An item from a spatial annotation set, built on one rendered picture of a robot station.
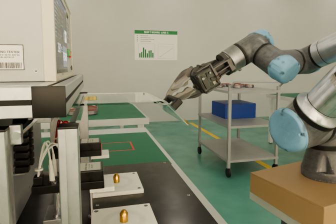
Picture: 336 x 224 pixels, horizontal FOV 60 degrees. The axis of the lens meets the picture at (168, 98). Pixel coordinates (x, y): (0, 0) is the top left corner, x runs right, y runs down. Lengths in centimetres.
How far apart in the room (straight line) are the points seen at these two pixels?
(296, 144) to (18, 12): 67
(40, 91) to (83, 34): 558
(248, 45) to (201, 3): 565
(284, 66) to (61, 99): 58
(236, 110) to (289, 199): 269
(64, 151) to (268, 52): 61
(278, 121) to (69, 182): 54
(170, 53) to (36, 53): 566
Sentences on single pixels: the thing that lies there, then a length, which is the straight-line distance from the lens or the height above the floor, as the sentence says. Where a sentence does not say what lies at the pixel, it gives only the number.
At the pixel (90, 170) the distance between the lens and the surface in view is 67.
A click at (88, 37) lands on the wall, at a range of 601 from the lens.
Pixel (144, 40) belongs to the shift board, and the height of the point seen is 169.
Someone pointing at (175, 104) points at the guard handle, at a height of 105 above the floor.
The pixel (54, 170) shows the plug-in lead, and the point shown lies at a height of 91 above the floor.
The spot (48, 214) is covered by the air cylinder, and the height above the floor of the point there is 82.
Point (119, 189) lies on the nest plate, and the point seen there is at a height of 78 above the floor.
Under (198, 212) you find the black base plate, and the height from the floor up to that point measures 77.
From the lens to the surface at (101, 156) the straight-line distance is 91.
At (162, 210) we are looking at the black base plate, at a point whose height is 77.
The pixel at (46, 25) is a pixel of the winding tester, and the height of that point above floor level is 122.
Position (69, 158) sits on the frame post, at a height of 100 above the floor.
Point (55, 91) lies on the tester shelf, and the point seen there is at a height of 111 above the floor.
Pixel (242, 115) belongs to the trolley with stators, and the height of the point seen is 58.
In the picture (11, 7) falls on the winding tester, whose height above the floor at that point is 125.
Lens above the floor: 114
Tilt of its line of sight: 6 degrees down
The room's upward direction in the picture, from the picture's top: straight up
